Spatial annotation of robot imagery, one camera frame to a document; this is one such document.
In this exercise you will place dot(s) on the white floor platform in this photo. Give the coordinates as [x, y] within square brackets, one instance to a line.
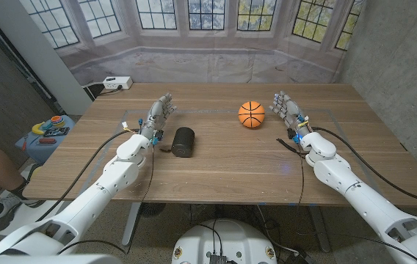
[28, 216]

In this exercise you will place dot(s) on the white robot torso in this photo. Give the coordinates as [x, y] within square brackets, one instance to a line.
[227, 238]

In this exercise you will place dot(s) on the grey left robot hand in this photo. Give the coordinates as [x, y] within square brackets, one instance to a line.
[157, 115]

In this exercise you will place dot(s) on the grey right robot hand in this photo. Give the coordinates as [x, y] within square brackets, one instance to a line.
[289, 110]

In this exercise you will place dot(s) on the orange mini basketball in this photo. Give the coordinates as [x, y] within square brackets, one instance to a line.
[251, 114]

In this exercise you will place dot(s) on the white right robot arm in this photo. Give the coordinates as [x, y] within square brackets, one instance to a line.
[340, 176]

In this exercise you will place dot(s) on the grey table leg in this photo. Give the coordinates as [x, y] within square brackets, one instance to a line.
[318, 227]
[131, 223]

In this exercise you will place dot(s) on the printed window backdrop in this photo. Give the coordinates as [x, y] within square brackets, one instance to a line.
[194, 62]

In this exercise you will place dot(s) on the black cylindrical speaker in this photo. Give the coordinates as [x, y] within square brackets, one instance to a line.
[183, 141]

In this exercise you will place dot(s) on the white power strip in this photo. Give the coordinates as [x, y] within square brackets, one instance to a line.
[117, 83]

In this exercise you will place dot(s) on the blue stool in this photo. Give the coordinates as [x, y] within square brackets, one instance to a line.
[43, 150]

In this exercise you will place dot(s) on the yellow toy banana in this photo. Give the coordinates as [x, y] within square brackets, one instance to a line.
[36, 129]

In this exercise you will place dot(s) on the red flat toy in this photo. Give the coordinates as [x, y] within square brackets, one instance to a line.
[47, 141]

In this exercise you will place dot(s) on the white slanted column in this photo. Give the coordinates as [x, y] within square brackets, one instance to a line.
[39, 55]

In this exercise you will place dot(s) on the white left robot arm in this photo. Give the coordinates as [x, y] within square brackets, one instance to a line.
[116, 176]

